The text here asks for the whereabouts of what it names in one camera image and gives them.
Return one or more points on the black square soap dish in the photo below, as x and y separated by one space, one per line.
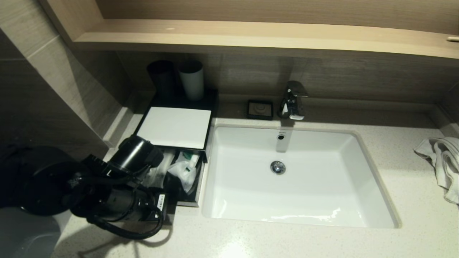
259 109

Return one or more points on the pale grey cup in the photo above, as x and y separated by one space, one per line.
192 82

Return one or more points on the small white shelf item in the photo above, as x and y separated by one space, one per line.
452 39

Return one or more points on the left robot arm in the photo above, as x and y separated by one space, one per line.
53 182

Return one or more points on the small green-label sachet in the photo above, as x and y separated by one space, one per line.
190 157

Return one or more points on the long green-label toothbrush packet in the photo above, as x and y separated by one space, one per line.
165 166

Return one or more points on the black cup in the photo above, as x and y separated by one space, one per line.
161 77

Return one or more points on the crumpled white towel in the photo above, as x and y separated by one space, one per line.
446 161

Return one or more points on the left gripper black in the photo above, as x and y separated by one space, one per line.
156 204

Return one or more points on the chrome sink drain stopper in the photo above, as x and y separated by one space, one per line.
278 167

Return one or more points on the black amenity tray box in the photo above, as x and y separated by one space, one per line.
179 102

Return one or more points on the chrome faucet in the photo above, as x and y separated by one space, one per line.
292 104

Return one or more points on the black glossy tray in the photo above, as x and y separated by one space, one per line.
199 186

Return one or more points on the light wooden shelf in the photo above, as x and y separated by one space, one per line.
287 37

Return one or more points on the white ceramic sink basin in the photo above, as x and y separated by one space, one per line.
304 193

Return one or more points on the clear plastic packet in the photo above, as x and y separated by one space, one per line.
184 173

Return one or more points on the white glossy tray surface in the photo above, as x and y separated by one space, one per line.
175 127

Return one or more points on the grey round bin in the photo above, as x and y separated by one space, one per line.
28 236

